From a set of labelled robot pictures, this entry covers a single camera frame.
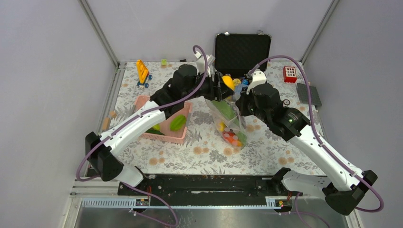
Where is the yellow lemon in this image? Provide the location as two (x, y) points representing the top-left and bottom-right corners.
(217, 121), (227, 132)

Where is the green cucumber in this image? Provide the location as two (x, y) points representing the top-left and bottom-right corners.
(146, 128), (164, 135)

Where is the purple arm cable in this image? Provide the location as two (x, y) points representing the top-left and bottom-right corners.
(247, 55), (385, 228)
(76, 45), (209, 228)

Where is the pink plastic basket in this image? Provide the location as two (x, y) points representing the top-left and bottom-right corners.
(140, 102), (192, 144)

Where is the yellow toy cart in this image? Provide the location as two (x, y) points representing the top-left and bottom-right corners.
(136, 59), (153, 88)

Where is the floral table mat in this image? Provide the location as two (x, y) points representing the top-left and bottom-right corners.
(110, 62), (325, 175)

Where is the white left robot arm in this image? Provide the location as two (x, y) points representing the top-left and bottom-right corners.
(85, 64), (234, 195)

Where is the black poker chip case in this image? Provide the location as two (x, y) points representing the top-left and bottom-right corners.
(214, 32), (271, 85)

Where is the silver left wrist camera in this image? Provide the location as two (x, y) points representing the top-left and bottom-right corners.
(194, 51), (215, 77)

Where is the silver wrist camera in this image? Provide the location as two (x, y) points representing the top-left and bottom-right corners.
(246, 69), (267, 94)
(194, 51), (215, 77)

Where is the clear zip top bag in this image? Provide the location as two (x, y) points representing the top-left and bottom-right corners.
(204, 97), (249, 151)

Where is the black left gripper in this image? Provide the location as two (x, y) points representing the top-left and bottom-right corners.
(182, 69), (233, 101)

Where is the orange fruit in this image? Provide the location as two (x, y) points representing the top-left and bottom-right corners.
(222, 75), (235, 91)

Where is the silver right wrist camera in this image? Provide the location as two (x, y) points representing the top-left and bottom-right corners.
(246, 69), (267, 94)

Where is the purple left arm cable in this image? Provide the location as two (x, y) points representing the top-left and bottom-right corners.
(76, 45), (209, 228)

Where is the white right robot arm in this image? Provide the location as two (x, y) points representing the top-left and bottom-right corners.
(236, 83), (378, 216)

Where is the wooden block pile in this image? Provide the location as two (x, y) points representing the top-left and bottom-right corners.
(101, 111), (117, 132)

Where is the green star fruit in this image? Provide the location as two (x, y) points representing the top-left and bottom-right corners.
(170, 114), (187, 132)

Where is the red orange mango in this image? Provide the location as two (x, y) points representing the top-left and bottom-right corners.
(222, 131), (243, 147)

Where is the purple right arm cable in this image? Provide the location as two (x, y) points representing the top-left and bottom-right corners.
(247, 55), (385, 228)

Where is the grey building baseplate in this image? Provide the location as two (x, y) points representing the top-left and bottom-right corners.
(296, 82), (323, 108)

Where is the red grid toy block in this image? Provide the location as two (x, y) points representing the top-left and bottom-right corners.
(283, 66), (297, 83)

